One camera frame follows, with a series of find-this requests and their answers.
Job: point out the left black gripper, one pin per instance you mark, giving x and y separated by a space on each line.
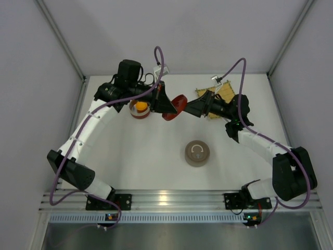
158 97

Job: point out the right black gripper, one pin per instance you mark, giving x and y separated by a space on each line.
207 103

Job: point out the red round lid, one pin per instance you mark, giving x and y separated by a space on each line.
179 104

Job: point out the orange yellow food ball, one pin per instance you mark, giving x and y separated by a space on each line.
141 106

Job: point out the beige round lid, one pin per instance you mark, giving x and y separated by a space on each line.
197 149

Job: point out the beige-based steel container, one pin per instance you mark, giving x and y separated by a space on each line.
196 162

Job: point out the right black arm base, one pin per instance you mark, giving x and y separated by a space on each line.
240 200

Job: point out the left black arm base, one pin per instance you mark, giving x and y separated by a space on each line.
123 201

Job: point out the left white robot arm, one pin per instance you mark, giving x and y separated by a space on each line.
69 161

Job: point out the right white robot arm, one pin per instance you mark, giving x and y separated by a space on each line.
292 170

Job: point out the red-based steel container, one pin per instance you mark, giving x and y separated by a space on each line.
137 115

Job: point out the bamboo mat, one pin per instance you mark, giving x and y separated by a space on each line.
223 91

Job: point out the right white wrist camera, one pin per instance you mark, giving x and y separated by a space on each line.
216 82

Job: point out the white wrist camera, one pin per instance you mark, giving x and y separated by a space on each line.
216 82
159 70

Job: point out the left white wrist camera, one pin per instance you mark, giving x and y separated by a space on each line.
159 70

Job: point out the aluminium front rail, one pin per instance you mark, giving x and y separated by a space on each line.
150 200

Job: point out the slotted grey cable duct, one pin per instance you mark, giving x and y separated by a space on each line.
155 217

